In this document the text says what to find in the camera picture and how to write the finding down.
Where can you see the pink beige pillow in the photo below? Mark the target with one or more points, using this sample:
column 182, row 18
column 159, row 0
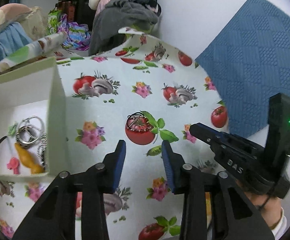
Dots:
column 12, row 12

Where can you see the pink flower hair clip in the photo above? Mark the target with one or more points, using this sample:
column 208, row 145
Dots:
column 13, row 165

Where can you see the green snack bag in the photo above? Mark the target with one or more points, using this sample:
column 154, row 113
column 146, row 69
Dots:
column 53, row 20

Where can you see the light blue folded cloth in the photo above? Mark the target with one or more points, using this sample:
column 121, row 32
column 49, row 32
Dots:
column 12, row 38

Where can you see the fruit print vinyl tablecloth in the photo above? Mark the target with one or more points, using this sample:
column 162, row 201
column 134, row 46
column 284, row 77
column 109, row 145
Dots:
column 142, row 92

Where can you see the right blue quilted chair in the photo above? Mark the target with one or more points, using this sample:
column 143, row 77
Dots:
column 248, row 62

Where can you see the orange gourd pendant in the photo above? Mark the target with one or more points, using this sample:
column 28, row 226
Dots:
column 27, row 160

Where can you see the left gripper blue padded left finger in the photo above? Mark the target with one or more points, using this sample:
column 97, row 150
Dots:
column 113, row 167

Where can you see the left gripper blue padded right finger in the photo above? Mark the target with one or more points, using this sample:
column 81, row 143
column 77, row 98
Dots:
column 173, row 164

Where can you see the purple floral cloth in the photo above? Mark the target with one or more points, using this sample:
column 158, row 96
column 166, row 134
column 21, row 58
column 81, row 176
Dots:
column 78, row 37

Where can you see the beige floral cushion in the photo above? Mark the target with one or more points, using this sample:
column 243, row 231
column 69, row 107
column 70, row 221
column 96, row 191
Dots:
column 35, row 24

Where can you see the pile of dark clothes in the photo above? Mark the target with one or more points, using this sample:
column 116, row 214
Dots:
column 112, row 15

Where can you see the person's right hand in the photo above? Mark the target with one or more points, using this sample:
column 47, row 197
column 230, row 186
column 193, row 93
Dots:
column 271, row 210

